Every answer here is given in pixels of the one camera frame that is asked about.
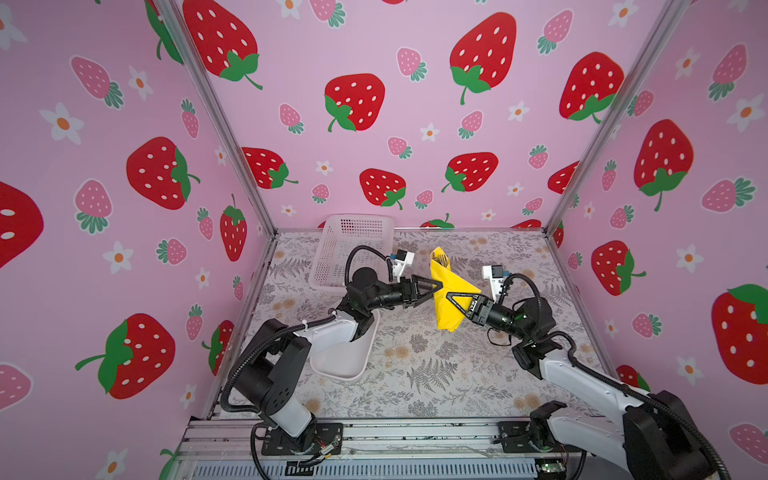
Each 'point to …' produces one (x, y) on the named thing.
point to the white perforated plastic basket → (338, 234)
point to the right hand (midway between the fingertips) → (448, 299)
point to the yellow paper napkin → (447, 315)
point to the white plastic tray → (334, 353)
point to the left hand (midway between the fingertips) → (440, 293)
